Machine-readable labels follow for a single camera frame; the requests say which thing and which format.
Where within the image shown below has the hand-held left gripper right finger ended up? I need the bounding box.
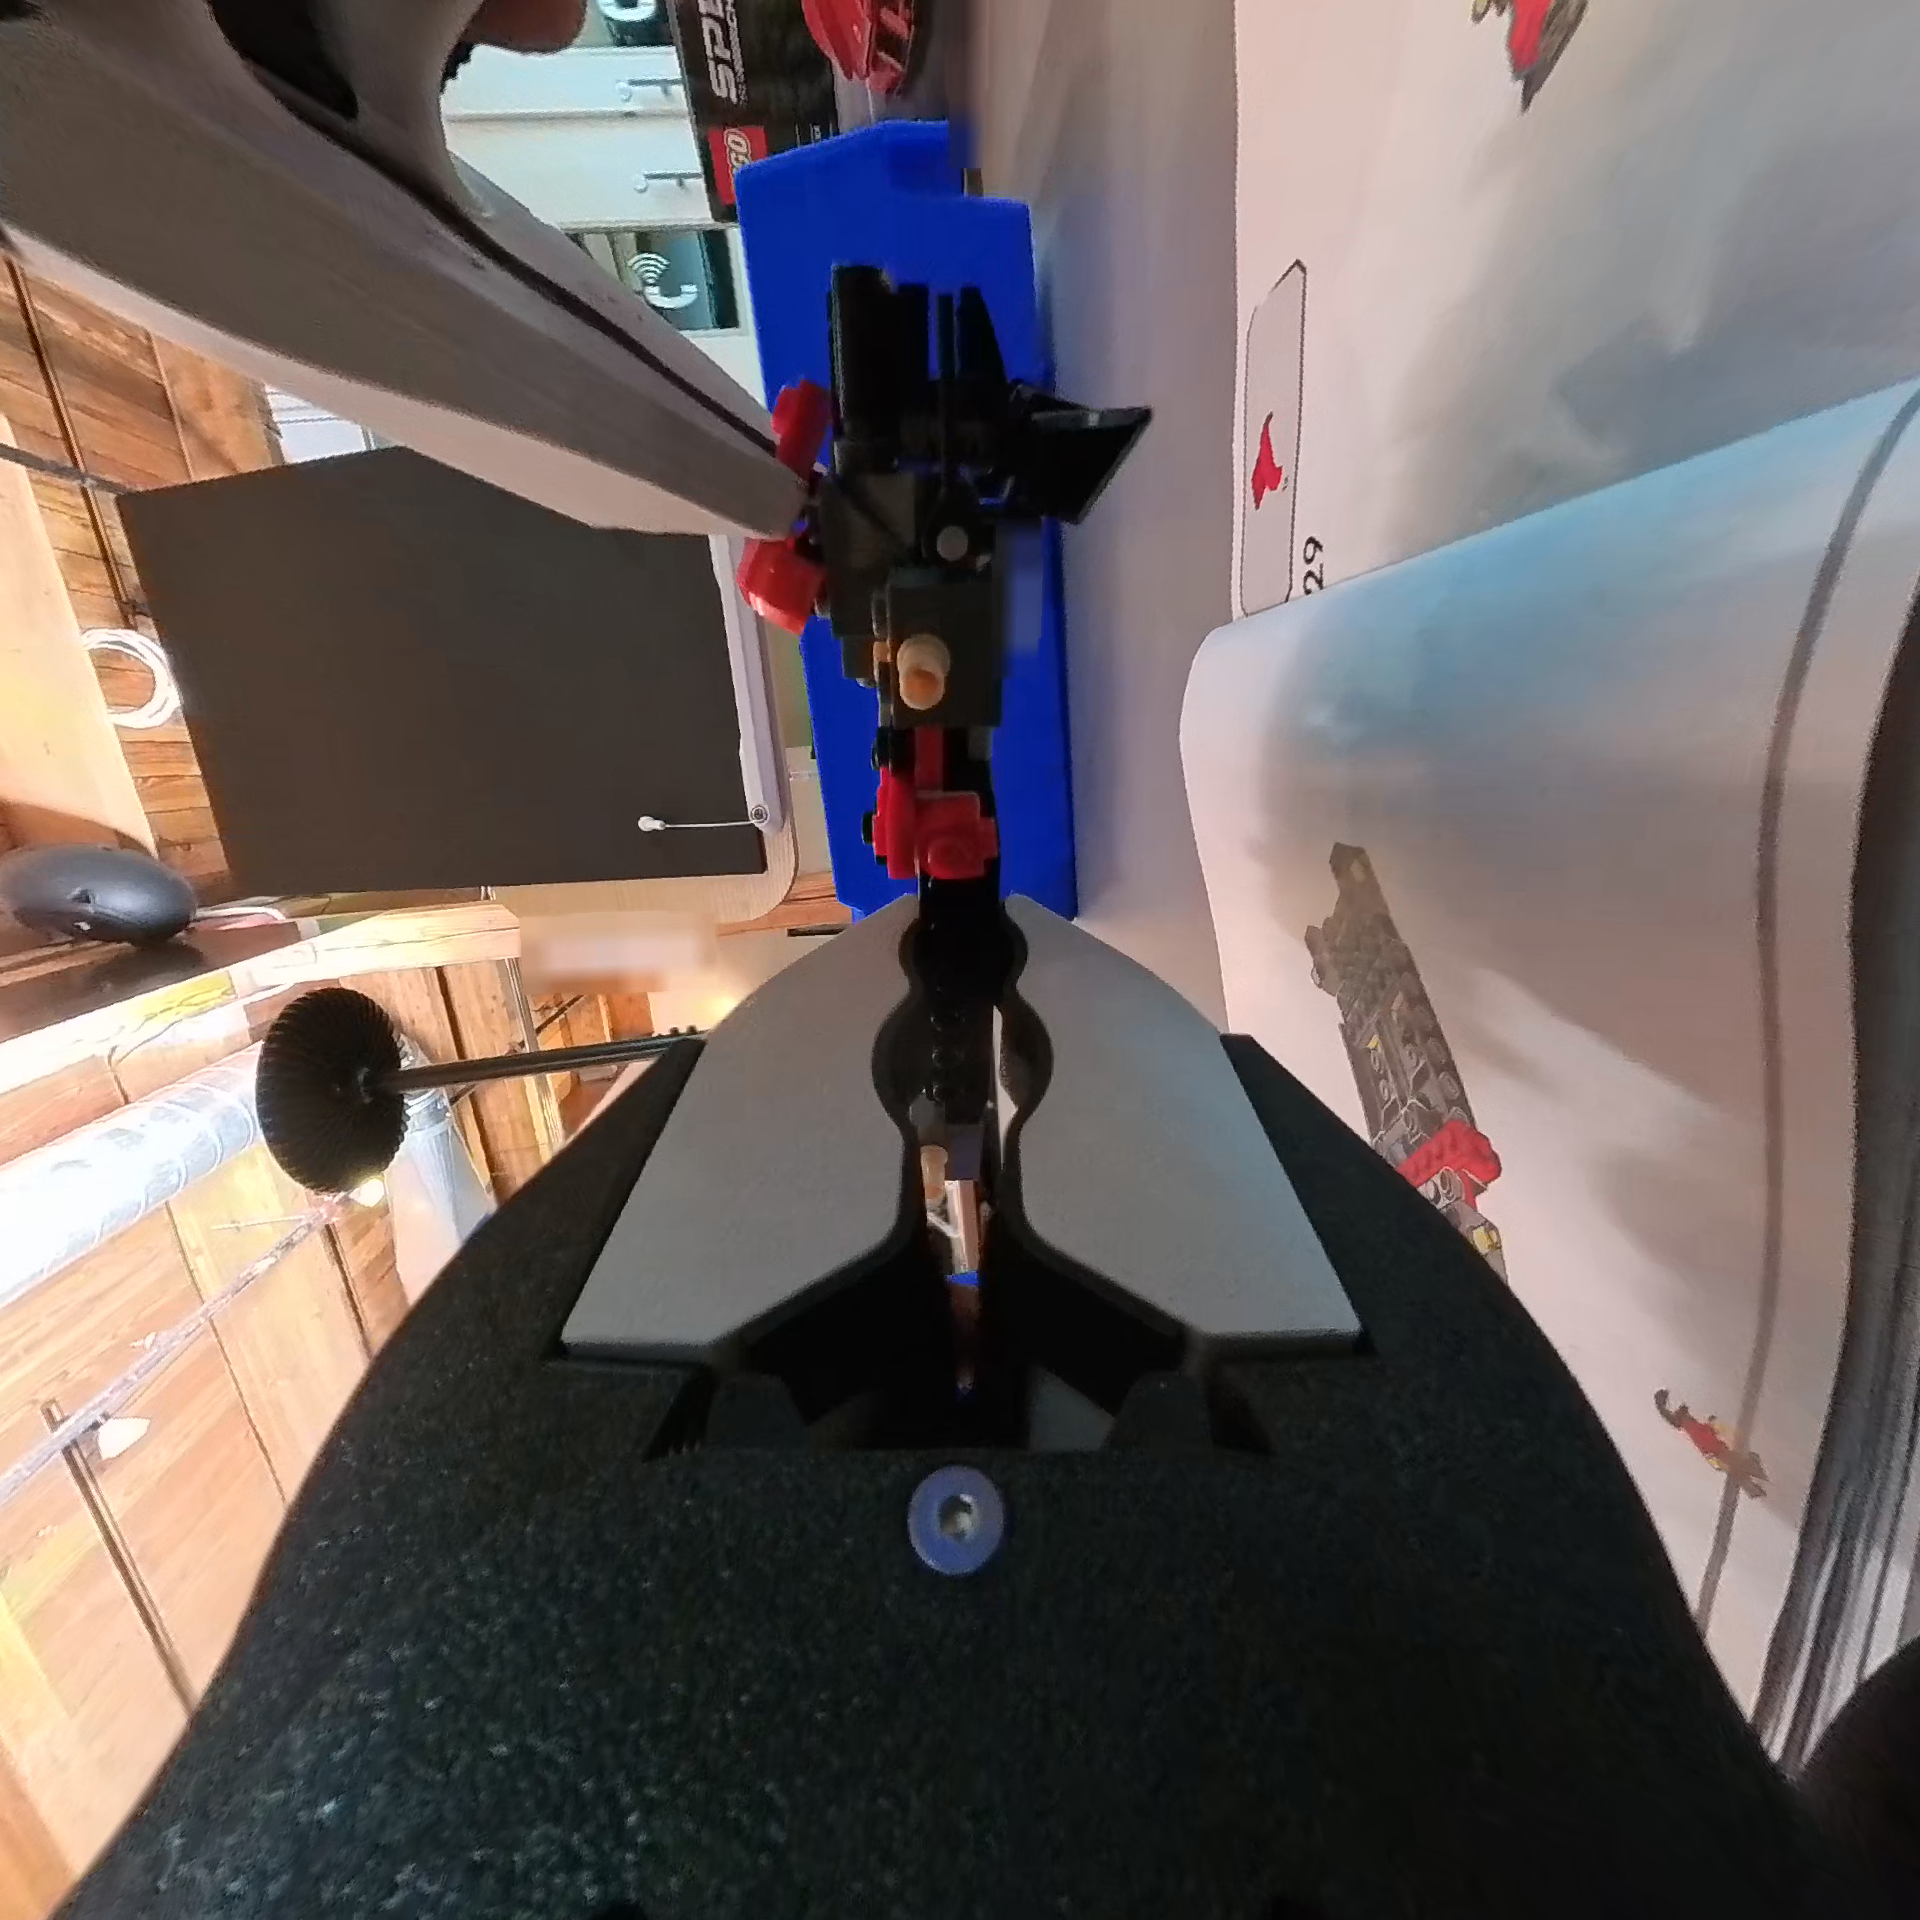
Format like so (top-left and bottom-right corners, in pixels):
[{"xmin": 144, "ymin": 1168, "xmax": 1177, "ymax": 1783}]
[{"xmin": 996, "ymin": 894, "xmax": 1367, "ymax": 1365}]

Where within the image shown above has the black lego set box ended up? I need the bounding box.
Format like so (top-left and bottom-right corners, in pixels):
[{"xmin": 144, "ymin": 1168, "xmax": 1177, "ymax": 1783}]
[{"xmin": 667, "ymin": 0, "xmax": 963, "ymax": 227}]

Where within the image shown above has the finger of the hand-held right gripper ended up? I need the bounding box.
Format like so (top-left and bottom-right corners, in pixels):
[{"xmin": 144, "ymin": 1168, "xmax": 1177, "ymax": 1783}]
[
  {"xmin": 0, "ymin": 17, "xmax": 799, "ymax": 542},
  {"xmin": 427, "ymin": 82, "xmax": 783, "ymax": 442}
]

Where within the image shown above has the black floor lamp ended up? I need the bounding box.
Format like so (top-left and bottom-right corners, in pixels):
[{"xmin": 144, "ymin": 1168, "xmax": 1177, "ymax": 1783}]
[{"xmin": 255, "ymin": 987, "xmax": 705, "ymax": 1193}]

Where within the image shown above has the blue bin with black divider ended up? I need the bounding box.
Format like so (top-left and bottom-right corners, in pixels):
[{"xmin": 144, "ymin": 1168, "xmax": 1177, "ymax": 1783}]
[{"xmin": 735, "ymin": 120, "xmax": 1080, "ymax": 921}]

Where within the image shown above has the white instruction booklet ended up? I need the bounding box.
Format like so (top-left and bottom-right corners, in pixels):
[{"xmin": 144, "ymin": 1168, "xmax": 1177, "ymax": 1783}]
[{"xmin": 1181, "ymin": 0, "xmax": 1920, "ymax": 1766}]

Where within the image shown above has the red t-shaped lego piece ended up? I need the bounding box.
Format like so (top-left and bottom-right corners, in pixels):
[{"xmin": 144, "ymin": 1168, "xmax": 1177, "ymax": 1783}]
[{"xmin": 735, "ymin": 377, "xmax": 836, "ymax": 634}]

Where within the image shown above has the white coiled cable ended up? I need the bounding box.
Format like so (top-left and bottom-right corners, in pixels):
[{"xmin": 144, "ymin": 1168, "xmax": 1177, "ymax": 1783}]
[{"xmin": 83, "ymin": 626, "xmax": 185, "ymax": 731}]

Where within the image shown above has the black board on wooden stand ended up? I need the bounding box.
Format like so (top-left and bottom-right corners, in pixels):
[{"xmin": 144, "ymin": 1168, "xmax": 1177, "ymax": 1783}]
[{"xmin": 117, "ymin": 450, "xmax": 798, "ymax": 903}]

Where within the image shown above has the black dome device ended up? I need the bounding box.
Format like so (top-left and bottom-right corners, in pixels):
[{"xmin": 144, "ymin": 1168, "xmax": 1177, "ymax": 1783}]
[{"xmin": 6, "ymin": 845, "xmax": 201, "ymax": 946}]

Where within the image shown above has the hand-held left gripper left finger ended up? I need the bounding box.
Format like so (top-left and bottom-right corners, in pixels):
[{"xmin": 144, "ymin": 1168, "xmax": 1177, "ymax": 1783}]
[{"xmin": 559, "ymin": 896, "xmax": 924, "ymax": 1365}]

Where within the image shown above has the person's black clothing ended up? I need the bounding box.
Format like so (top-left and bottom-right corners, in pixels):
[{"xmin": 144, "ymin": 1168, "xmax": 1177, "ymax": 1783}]
[{"xmin": 1791, "ymin": 1681, "xmax": 1920, "ymax": 1920}]

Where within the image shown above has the lego car chassis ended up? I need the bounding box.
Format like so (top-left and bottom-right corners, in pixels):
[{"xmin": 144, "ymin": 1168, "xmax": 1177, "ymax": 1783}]
[{"xmin": 809, "ymin": 267, "xmax": 1155, "ymax": 1291}]

